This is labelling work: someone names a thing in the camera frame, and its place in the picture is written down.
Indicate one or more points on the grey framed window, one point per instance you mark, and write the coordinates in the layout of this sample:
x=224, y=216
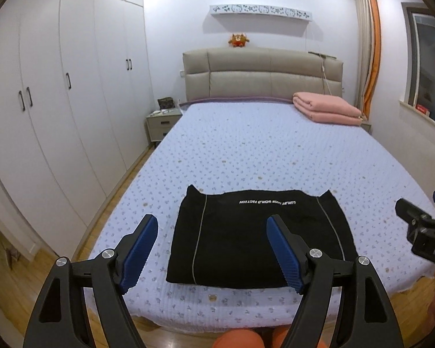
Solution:
x=429, y=61

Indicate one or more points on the folded pink blanket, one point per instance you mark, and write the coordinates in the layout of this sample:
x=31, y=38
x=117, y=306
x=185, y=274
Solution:
x=326, y=110

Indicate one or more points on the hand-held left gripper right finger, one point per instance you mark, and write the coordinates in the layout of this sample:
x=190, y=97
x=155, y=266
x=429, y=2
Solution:
x=284, y=250

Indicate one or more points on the person's orange pants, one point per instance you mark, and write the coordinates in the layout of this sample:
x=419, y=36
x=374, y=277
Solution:
x=239, y=339

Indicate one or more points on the bed with floral sheet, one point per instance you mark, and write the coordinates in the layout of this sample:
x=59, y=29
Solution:
x=261, y=152

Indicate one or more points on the beige and orange curtain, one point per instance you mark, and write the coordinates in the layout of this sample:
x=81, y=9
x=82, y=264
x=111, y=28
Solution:
x=368, y=50

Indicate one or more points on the orange plush toy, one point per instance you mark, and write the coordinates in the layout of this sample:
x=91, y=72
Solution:
x=239, y=40

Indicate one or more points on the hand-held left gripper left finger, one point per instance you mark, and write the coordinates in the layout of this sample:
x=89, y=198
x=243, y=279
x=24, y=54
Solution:
x=139, y=250

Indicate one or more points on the white wardrobe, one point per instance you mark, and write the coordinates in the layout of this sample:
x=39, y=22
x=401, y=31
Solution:
x=58, y=98

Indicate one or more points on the grey nightstand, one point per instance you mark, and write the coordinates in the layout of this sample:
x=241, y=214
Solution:
x=161, y=125

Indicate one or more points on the white decorated wall shelf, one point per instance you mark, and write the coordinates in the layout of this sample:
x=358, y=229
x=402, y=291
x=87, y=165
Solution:
x=261, y=11

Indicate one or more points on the small red box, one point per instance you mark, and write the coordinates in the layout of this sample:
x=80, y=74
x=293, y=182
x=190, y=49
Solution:
x=423, y=110

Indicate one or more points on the brown patterned bag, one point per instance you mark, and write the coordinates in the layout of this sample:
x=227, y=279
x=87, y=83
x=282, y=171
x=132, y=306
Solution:
x=167, y=103

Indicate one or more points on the beige padded headboard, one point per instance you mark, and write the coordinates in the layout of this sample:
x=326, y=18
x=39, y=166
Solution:
x=261, y=72

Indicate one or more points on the black garment with grey piping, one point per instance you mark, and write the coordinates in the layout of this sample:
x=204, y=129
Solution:
x=239, y=239

